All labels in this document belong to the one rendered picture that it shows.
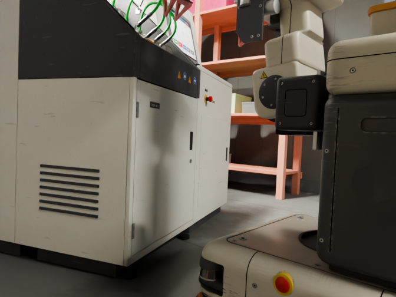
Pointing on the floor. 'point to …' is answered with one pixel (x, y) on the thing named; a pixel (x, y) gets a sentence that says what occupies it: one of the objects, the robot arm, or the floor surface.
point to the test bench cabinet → (80, 174)
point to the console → (207, 134)
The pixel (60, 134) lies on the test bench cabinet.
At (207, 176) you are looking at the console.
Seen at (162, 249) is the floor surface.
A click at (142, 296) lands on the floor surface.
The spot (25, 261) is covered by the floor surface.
